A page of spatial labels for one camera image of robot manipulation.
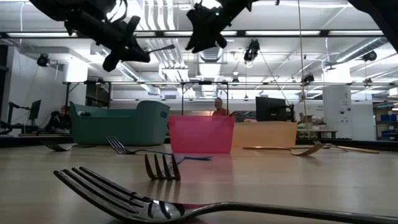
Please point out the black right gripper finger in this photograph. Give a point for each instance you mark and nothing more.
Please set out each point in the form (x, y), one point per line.
(197, 43)
(221, 40)

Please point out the black background rack frame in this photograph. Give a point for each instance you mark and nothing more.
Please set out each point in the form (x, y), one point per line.
(205, 82)

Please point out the black computer monitor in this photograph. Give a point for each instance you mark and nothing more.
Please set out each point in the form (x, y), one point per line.
(273, 109)
(35, 109)

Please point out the shelf with blue bins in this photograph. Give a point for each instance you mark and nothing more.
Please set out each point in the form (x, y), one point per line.
(385, 124)

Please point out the black ceiling spotlight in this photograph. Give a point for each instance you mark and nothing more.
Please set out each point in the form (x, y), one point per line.
(43, 60)
(370, 56)
(252, 49)
(308, 77)

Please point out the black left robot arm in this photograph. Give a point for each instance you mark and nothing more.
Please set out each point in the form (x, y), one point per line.
(62, 7)

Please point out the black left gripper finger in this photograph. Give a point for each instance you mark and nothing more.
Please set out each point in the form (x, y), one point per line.
(130, 56)
(132, 40)

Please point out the red plastic bin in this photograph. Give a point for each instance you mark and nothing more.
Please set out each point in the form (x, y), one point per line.
(202, 133)

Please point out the dark silver metal fork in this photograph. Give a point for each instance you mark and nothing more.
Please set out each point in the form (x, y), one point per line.
(155, 210)

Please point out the person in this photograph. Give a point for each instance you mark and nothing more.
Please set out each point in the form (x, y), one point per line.
(60, 119)
(219, 109)

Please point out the orange plastic bin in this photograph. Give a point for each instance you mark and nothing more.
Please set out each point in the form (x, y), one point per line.
(267, 133)

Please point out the teal plastic bin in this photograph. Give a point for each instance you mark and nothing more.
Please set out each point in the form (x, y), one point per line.
(124, 127)

